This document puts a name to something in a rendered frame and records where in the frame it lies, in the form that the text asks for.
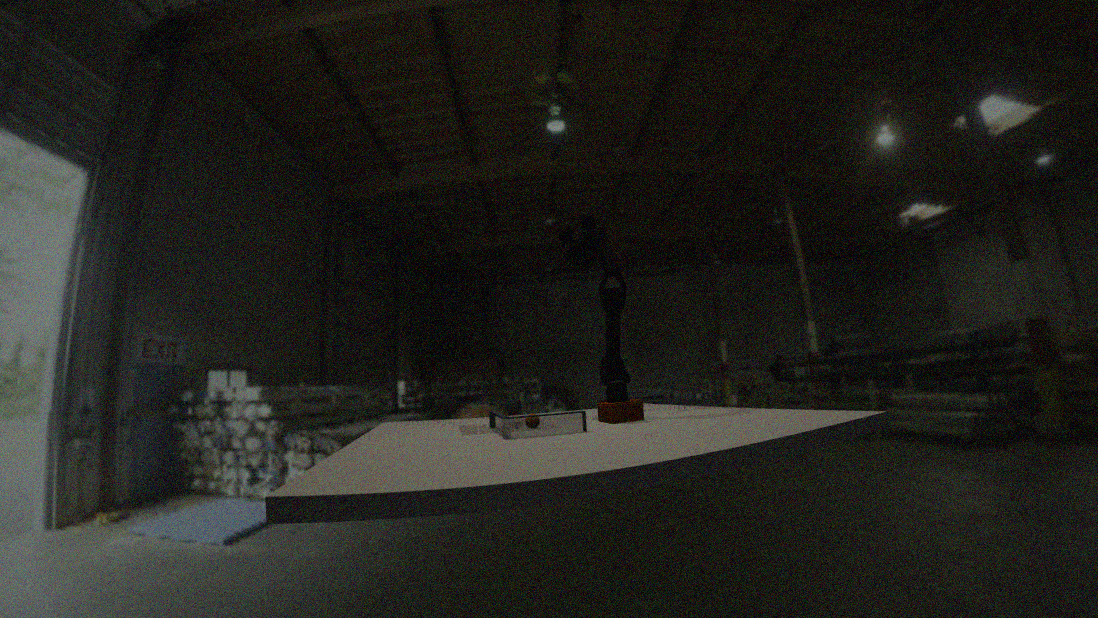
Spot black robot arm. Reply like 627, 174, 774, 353
564, 214, 631, 403

